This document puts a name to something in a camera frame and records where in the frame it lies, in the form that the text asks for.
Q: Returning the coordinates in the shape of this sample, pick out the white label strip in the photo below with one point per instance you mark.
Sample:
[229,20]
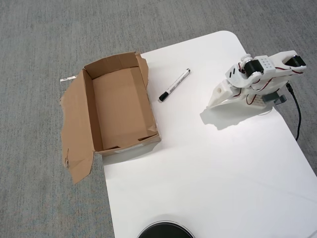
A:
[68,79]

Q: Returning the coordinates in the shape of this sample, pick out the white marker pen black cap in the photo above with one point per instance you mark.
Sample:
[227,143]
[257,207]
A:
[174,85]

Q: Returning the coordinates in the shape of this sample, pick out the grey table clamp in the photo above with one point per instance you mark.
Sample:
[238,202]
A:
[270,98]

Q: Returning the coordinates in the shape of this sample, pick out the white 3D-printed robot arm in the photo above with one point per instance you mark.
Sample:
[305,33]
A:
[266,65]

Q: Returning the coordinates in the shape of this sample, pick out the white gripper with motor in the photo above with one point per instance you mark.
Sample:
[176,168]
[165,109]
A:
[221,95]

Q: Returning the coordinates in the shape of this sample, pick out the open brown cardboard box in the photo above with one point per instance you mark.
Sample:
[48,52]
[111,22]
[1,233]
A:
[116,109]

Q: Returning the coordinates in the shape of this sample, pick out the black round disc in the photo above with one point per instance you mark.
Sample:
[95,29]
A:
[166,230]

